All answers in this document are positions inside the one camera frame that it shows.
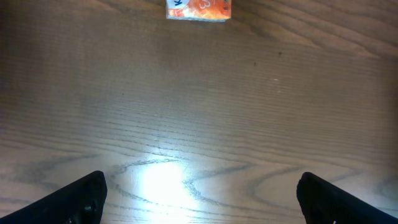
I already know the orange Kleenex tissue pack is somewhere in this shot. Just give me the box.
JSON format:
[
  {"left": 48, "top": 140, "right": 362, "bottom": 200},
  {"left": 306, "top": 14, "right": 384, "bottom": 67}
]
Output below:
[{"left": 165, "top": 0, "right": 232, "bottom": 22}]

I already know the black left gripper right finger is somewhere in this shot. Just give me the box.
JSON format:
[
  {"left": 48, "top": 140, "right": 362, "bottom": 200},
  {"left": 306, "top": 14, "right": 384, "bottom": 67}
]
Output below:
[{"left": 296, "top": 172, "right": 397, "bottom": 224}]

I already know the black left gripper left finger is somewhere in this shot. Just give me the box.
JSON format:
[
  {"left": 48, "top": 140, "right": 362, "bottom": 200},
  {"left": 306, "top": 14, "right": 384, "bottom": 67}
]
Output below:
[{"left": 1, "top": 170, "right": 108, "bottom": 224}]

